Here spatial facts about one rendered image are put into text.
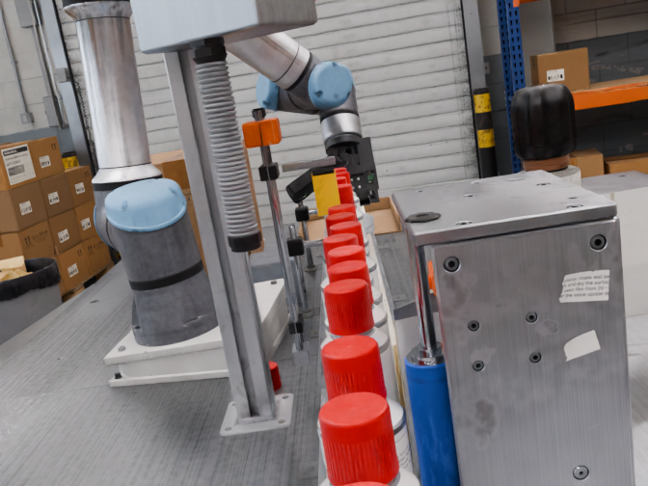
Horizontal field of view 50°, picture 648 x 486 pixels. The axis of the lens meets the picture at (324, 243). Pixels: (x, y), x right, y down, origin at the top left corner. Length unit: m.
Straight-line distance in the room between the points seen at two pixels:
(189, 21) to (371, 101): 4.49
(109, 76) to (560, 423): 0.92
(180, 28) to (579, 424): 0.52
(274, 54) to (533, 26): 4.25
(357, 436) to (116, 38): 0.96
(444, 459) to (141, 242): 0.69
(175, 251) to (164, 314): 0.10
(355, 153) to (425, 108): 3.89
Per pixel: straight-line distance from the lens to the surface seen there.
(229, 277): 0.84
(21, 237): 4.50
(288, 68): 1.14
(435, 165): 5.21
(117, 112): 1.18
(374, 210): 2.04
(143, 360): 1.08
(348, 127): 1.29
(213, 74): 0.68
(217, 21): 0.69
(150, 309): 1.07
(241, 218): 0.70
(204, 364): 1.05
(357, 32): 5.19
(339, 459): 0.32
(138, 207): 1.03
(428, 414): 0.43
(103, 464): 0.90
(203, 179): 0.81
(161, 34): 0.75
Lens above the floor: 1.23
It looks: 13 degrees down
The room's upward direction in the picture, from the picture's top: 9 degrees counter-clockwise
